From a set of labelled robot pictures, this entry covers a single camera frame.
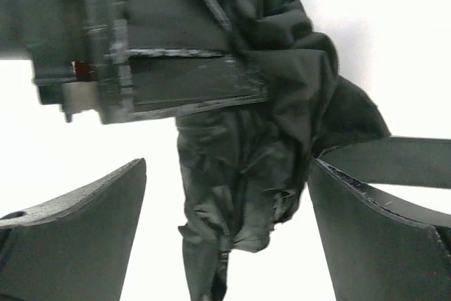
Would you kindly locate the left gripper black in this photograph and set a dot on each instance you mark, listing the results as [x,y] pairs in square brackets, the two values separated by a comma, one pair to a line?
[79,51]

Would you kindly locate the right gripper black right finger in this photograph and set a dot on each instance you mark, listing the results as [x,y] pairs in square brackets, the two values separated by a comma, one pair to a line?
[378,246]

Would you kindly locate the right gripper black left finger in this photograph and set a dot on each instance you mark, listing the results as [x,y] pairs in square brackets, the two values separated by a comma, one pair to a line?
[76,246]

